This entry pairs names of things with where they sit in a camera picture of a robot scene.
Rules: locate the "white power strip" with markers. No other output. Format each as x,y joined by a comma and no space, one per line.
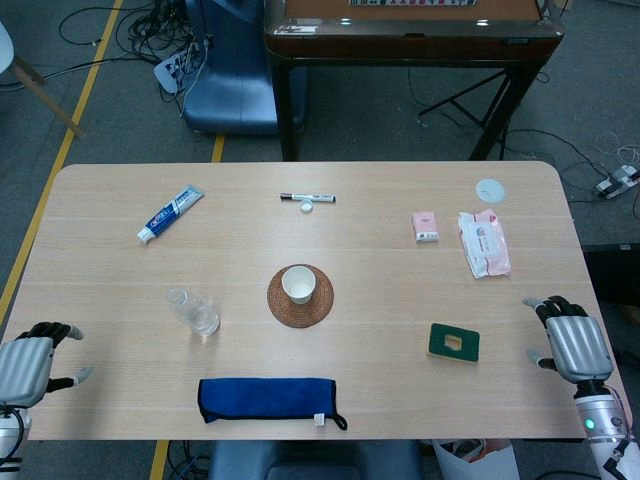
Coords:
167,75

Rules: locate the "white paper bag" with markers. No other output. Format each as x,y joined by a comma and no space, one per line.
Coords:
480,462

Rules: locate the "pink white wet wipes pack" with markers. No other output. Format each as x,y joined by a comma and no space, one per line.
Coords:
484,245

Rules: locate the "dark wooden mahjong table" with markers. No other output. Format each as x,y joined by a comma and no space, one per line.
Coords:
410,40

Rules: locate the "white round plastic lid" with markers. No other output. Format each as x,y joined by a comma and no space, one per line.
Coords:
490,191

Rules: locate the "white black marker pen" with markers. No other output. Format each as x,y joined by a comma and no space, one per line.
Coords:
320,197

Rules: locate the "brown woven round coaster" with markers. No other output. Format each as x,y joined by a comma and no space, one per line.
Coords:
300,316

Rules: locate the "white paper cup leaf print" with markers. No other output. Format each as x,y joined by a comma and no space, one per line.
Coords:
298,286

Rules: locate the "blue towel black trim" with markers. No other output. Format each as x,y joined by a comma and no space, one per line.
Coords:
265,400

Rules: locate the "white bottle cap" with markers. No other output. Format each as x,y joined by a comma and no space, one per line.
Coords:
306,206

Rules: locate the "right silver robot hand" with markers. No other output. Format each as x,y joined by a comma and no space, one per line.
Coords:
580,347

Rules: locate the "green yellow sponge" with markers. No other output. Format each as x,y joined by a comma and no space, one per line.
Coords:
467,345

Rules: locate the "white chair wooden legs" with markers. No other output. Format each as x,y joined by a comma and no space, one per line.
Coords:
45,92

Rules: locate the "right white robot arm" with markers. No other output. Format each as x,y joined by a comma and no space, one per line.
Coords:
602,425

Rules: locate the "pink tissue pack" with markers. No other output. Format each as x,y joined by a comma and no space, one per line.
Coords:
425,226

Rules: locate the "blue chair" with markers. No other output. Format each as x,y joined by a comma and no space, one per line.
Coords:
235,75

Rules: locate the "transparent plastic bottle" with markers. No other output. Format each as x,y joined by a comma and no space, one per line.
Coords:
197,315

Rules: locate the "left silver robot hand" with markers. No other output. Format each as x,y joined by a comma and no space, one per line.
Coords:
25,370

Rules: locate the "grey power strip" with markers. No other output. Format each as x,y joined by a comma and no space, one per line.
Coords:
617,181

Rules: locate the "blue white toothpaste tube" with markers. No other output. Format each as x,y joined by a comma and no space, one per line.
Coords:
167,215

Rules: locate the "black equipment case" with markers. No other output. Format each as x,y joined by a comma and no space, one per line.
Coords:
612,275

